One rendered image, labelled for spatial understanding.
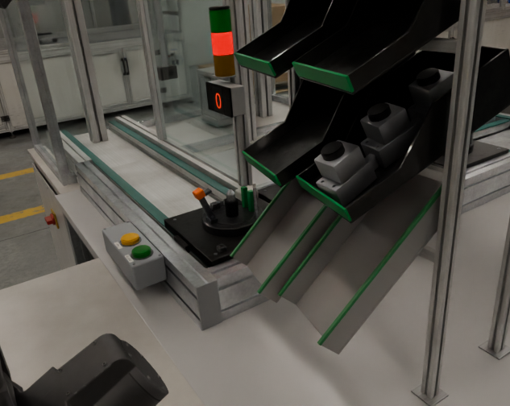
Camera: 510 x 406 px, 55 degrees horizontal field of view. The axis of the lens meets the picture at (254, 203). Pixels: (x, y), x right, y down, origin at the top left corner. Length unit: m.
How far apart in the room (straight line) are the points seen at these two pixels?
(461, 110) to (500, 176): 0.91
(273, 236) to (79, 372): 0.56
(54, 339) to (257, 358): 0.40
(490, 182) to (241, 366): 0.90
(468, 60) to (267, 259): 0.47
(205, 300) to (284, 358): 0.18
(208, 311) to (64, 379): 0.58
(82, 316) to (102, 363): 0.71
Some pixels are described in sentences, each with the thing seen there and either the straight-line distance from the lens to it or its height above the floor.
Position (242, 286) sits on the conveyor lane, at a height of 0.92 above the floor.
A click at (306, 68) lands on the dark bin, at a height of 1.36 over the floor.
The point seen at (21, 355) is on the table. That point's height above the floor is 0.86.
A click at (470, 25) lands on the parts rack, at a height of 1.41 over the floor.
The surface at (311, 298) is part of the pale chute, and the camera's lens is 0.79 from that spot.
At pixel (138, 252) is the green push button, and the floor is 0.97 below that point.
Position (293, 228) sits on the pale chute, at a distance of 0.86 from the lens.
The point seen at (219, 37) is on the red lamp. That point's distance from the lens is 1.20.
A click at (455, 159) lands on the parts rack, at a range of 0.64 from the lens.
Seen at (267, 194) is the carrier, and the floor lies 0.97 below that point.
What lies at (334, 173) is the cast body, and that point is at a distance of 0.62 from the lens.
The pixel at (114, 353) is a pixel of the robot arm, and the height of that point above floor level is 1.23.
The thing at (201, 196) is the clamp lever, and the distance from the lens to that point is 1.04.
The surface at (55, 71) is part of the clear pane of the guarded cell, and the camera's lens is 2.26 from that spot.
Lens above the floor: 1.47
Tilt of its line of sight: 25 degrees down
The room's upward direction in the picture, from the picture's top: 4 degrees counter-clockwise
